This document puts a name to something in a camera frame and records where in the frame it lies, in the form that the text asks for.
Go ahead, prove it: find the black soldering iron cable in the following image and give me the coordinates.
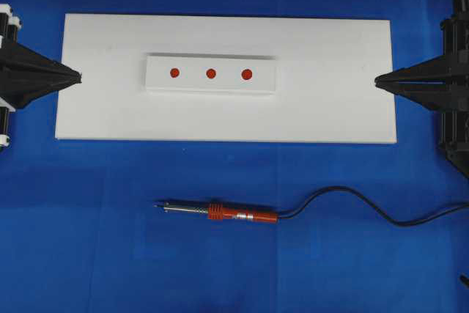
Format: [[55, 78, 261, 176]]
[[277, 185, 469, 227]]

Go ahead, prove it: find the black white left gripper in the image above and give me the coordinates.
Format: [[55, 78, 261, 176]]
[[1, 4, 81, 151]]

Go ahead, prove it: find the small white raised block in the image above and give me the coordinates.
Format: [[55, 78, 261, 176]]
[[145, 54, 278, 95]]

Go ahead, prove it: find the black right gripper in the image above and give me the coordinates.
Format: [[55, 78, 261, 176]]
[[374, 14, 469, 167]]

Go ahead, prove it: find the large white foam board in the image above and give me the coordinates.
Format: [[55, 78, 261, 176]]
[[55, 14, 397, 144]]

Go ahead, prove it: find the blue table cloth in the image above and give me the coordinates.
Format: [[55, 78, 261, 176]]
[[1, 0, 468, 312]]

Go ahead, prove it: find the red handled soldering iron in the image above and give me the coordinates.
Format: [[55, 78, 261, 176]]
[[155, 202, 278, 224]]

